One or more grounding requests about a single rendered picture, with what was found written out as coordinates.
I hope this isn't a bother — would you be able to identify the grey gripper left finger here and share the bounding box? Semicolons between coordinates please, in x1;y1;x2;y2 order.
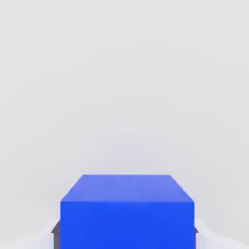
11;219;61;249

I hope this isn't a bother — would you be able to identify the small blue cube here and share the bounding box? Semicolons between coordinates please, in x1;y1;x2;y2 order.
60;174;195;249

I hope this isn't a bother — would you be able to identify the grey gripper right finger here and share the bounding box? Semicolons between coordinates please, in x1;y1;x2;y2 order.
194;218;241;249

